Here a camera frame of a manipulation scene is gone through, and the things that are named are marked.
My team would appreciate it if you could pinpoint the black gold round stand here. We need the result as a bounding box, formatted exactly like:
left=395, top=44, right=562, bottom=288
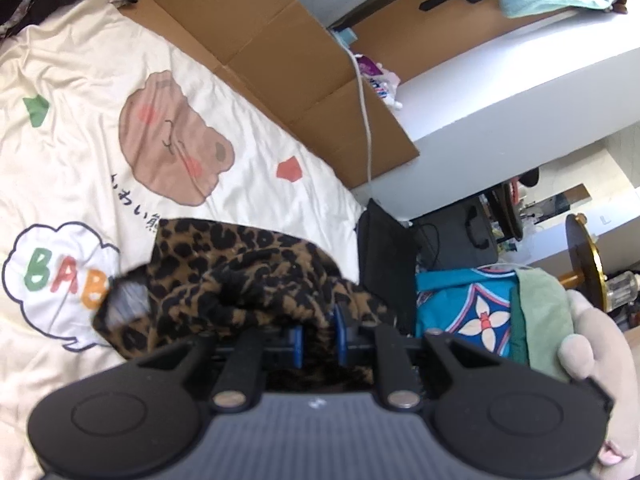
left=559, top=214, right=608, bottom=312

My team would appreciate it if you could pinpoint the blue floral patterned bag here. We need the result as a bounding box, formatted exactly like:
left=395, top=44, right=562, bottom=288
left=416, top=269, right=518, bottom=358

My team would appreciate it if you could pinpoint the pink white detergent bottle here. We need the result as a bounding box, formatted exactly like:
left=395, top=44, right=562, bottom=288
left=355, top=54, right=404, bottom=110

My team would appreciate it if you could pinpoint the white cable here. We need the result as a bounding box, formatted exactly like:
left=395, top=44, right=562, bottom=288
left=328, top=29, right=376, bottom=187

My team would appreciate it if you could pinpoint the pink plush toy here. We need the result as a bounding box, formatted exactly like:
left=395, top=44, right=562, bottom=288
left=558, top=289, right=639, bottom=479

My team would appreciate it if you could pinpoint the brown cardboard sheet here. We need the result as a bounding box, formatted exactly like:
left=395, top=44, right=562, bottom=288
left=126, top=0, right=419, bottom=188

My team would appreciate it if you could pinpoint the leopard print garment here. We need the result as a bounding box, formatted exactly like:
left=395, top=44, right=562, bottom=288
left=92, top=218, right=395, bottom=384

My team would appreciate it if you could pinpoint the black bag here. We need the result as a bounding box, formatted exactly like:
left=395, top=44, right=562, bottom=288
left=356, top=200, right=418, bottom=336

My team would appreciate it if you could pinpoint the cream cartoon print bedsheet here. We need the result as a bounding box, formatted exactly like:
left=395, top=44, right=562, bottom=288
left=1, top=0, right=361, bottom=479

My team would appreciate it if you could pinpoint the green folded cloth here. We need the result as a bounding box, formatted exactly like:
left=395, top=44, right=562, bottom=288
left=509, top=269, right=574, bottom=382

